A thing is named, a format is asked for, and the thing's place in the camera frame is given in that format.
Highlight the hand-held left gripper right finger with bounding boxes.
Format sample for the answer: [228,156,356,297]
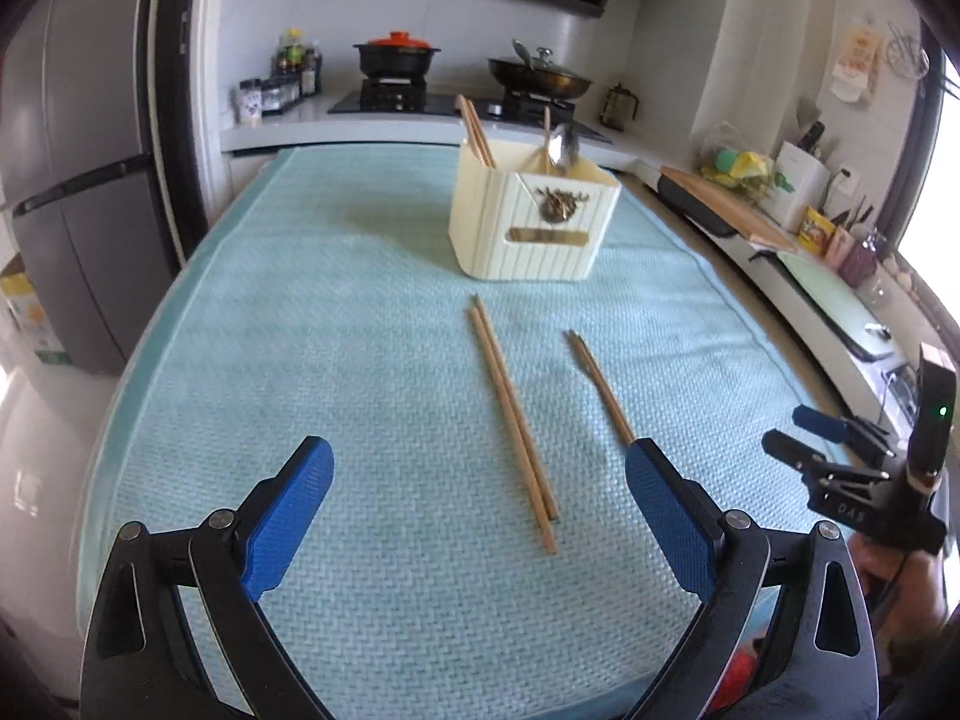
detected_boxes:
[624,437,880,720]

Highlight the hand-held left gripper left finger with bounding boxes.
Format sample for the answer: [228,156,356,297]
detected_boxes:
[79,435,336,720]

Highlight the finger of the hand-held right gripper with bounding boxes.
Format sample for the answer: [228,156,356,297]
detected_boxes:
[761,429,895,482]
[792,403,899,457]

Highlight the cream ribbed utensil holder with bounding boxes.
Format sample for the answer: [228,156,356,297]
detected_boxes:
[450,141,622,282]

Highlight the metal spoon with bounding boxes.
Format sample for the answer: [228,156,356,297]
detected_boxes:
[547,122,581,176]

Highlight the person's right hand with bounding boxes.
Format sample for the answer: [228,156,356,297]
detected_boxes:
[853,538,950,640]

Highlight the green cutting board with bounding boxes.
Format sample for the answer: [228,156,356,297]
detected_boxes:
[775,248,898,362]

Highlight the light blue towel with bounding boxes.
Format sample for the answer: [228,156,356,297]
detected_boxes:
[79,144,856,720]

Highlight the purple soap bottle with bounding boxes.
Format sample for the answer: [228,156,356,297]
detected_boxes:
[843,228,883,290]

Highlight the orange red clothing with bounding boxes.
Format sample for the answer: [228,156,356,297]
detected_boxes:
[703,643,760,715]

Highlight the yellow container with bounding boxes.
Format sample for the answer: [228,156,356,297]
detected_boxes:
[794,205,838,255]

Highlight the wooden cutting board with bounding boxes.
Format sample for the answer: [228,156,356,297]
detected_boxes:
[658,165,800,253]

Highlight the white knife block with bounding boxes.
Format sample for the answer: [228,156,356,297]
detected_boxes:
[772,120,833,234]

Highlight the black tray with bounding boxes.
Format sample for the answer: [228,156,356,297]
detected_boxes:
[655,175,740,239]

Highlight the window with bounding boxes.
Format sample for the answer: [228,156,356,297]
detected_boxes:
[898,52,960,361]

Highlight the cardboard box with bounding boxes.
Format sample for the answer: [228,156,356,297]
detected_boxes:
[0,253,69,369]

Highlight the hanging patterned oven mitt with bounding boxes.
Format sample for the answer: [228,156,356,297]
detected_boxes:
[832,18,887,103]

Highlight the glass french press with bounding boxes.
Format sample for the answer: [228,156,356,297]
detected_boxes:
[599,82,641,133]

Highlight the grey refrigerator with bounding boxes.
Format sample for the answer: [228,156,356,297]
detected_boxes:
[0,0,164,377]

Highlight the spice jar rack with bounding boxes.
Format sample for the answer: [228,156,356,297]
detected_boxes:
[238,75,302,128]

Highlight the black gas cooktop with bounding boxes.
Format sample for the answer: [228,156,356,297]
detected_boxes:
[328,79,613,145]

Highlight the wok with glass lid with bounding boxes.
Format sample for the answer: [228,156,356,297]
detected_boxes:
[487,39,594,103]

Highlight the sauce bottles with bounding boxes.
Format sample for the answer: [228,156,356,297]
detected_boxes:
[271,28,324,99]

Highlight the black pot with orange lid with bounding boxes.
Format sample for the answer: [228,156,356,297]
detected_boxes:
[353,31,443,83]

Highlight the white wall outlet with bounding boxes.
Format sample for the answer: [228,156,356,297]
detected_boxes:
[828,168,860,215]

